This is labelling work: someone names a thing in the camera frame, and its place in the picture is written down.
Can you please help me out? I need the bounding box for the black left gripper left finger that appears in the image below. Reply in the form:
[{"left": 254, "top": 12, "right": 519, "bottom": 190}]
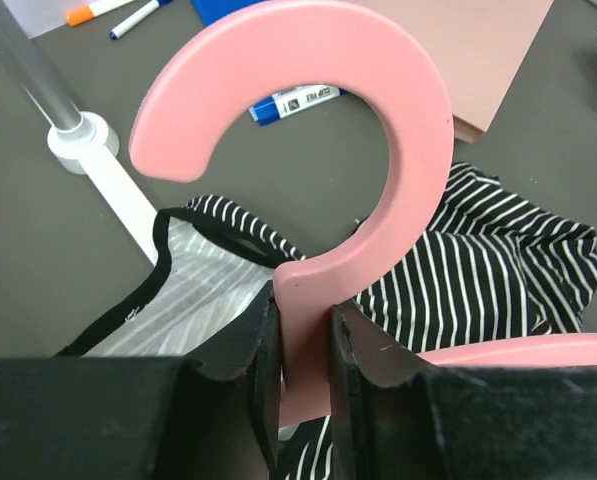
[{"left": 0, "top": 286, "right": 280, "bottom": 479}]

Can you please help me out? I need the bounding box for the black right-side left gripper right finger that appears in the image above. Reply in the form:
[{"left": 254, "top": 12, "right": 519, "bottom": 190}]
[{"left": 329, "top": 304, "right": 597, "bottom": 479}]

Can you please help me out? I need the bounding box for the black white striped tank top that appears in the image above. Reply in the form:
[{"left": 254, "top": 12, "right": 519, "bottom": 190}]
[{"left": 57, "top": 162, "right": 597, "bottom": 480}]

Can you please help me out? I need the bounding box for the thick pink plastic hanger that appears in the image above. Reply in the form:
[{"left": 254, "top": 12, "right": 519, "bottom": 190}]
[{"left": 128, "top": 0, "right": 597, "bottom": 429}]

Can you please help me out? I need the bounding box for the white left rack base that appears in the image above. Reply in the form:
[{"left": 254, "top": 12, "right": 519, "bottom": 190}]
[{"left": 47, "top": 112, "right": 157, "bottom": 263}]

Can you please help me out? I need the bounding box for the silver left rack pole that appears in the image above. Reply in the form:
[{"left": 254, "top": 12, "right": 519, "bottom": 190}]
[{"left": 0, "top": 1, "right": 82, "bottom": 131}]

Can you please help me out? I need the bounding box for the pink folder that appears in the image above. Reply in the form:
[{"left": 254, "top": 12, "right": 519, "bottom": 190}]
[{"left": 360, "top": 0, "right": 553, "bottom": 143}]

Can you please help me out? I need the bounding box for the orange-capped white marker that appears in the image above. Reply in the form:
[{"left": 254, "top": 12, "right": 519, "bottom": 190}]
[{"left": 65, "top": 0, "right": 133, "bottom": 27}]

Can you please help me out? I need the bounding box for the blue-capped white marker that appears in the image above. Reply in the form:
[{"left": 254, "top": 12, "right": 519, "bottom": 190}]
[{"left": 109, "top": 0, "right": 172, "bottom": 40}]

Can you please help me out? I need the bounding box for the blue folder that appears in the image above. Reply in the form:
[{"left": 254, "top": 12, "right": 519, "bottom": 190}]
[{"left": 192, "top": 0, "right": 349, "bottom": 128}]

